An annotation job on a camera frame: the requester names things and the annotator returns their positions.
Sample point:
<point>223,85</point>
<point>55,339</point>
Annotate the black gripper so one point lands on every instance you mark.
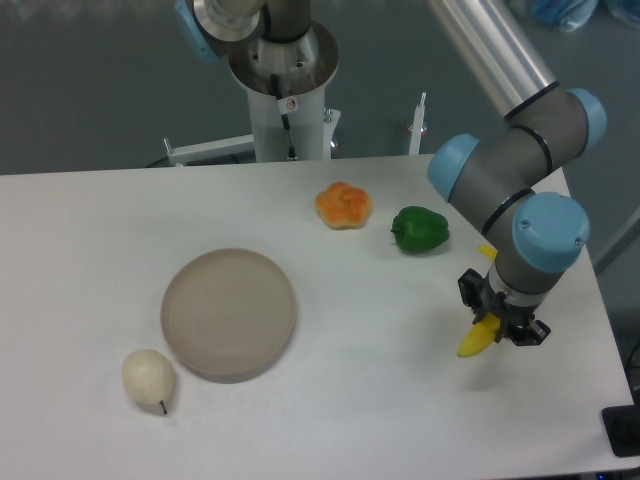
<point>513,308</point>

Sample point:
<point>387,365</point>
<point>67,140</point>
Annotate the yellow banana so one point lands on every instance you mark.
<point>480,336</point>

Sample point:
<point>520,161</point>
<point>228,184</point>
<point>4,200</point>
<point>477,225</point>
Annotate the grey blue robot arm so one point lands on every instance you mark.
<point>538,236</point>

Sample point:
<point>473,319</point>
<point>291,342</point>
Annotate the green bell pepper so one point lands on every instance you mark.
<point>418,230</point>

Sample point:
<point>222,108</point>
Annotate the black device at edge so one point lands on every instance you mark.
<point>622,428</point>

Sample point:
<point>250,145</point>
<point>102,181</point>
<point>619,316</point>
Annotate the orange flower-shaped bread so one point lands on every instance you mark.
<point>343,206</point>

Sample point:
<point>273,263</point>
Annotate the beige round plate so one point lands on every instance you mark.
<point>229,314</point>

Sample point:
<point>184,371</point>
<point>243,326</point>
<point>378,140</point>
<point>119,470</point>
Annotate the blue plastic bag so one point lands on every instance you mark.
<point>562,15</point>

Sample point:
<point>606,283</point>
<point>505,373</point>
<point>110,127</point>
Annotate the pale white pear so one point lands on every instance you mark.
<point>148,378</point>

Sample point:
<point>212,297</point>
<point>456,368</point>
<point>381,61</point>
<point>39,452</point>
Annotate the white metal bracket right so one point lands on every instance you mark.
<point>417,126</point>

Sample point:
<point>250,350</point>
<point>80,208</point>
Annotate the white metal bracket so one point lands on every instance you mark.
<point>417,126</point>
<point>208,151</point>

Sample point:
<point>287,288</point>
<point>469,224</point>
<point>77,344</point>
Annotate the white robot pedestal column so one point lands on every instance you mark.
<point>285,85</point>

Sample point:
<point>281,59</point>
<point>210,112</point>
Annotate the white metal bracket left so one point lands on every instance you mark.
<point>208,151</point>

